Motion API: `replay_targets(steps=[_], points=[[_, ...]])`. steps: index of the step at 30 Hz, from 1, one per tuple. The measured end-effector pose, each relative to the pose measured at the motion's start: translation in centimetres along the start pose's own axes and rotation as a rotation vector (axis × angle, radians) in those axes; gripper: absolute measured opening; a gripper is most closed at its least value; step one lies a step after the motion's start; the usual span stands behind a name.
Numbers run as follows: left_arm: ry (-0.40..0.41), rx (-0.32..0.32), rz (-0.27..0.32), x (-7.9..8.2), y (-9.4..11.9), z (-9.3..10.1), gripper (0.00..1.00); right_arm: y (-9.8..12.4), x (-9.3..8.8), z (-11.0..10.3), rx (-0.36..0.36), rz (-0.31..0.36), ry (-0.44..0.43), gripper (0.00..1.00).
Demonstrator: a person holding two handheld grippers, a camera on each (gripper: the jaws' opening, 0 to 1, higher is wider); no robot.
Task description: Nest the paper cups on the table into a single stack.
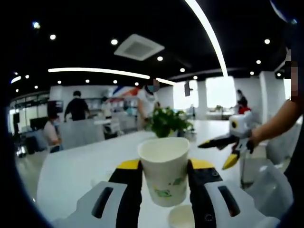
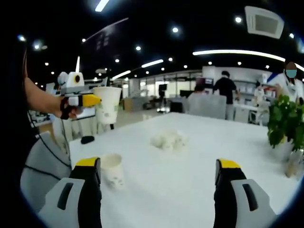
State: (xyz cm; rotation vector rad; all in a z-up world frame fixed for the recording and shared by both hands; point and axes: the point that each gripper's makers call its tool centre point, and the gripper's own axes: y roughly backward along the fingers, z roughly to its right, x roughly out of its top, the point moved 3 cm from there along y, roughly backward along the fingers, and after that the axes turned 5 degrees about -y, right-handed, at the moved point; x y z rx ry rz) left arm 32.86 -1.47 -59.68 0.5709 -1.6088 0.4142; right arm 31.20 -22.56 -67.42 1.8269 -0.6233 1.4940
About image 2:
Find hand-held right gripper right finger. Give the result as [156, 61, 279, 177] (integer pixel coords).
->
[213, 158, 277, 228]

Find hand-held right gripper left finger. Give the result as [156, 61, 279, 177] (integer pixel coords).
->
[38, 156, 102, 228]

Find white paper cup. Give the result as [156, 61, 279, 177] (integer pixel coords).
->
[92, 86, 122, 124]
[101, 153, 125, 188]

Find group of white paper cups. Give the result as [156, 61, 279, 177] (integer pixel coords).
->
[150, 129, 190, 152]

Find person's left hand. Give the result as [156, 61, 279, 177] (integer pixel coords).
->
[59, 96, 84, 119]

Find dark hanging ceiling panel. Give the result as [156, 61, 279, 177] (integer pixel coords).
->
[85, 18, 130, 53]

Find person's dark shirt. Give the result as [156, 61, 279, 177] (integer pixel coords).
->
[10, 47, 36, 171]

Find white table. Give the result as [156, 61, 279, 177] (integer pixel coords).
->
[68, 112, 304, 228]

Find green potted plant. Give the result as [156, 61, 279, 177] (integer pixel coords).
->
[267, 94, 304, 162]

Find grey desk partition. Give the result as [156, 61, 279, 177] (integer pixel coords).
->
[187, 93, 227, 119]

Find long curved ceiling light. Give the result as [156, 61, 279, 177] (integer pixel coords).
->
[192, 49, 285, 63]

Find white ceiling air vent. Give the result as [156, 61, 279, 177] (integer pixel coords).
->
[244, 6, 285, 39]

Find black cable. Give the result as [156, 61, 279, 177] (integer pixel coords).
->
[23, 110, 73, 181]

